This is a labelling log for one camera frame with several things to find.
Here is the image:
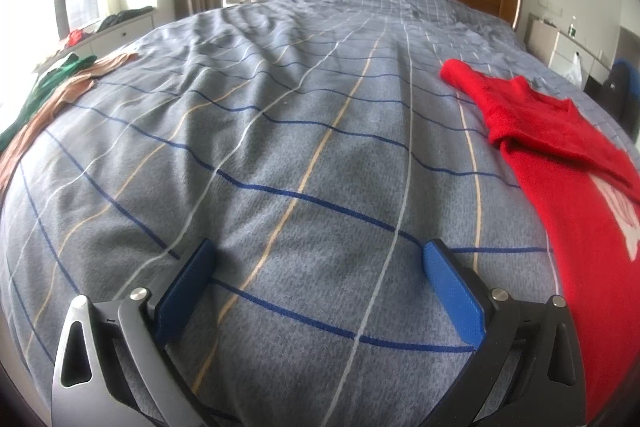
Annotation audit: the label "dark clothes on bench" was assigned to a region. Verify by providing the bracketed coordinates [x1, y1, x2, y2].
[96, 5, 155, 34]

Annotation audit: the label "small bottle on desk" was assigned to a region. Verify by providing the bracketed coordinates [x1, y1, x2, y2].
[567, 16, 577, 39]

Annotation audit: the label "red knit sweater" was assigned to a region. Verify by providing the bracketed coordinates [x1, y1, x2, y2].
[440, 60, 639, 418]

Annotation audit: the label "red item on bench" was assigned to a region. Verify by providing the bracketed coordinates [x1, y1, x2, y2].
[65, 29, 86, 48]

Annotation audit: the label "green white folded garment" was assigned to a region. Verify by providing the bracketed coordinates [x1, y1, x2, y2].
[0, 53, 98, 152]

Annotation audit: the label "white window drawer bench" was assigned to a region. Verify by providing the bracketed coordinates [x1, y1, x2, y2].
[34, 8, 156, 75]

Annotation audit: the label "white desk cabinet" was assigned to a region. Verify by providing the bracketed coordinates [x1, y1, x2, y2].
[525, 15, 610, 89]

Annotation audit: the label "white plastic bag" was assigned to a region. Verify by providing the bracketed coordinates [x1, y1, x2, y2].
[564, 52, 582, 89]

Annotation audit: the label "black blue jacket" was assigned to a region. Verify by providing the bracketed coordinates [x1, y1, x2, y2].
[586, 58, 640, 141]

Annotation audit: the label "grey plaid bed cover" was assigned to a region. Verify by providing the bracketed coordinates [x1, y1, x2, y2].
[1, 0, 639, 426]

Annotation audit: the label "pink folded garment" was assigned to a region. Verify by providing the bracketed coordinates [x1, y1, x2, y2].
[1, 52, 138, 200]

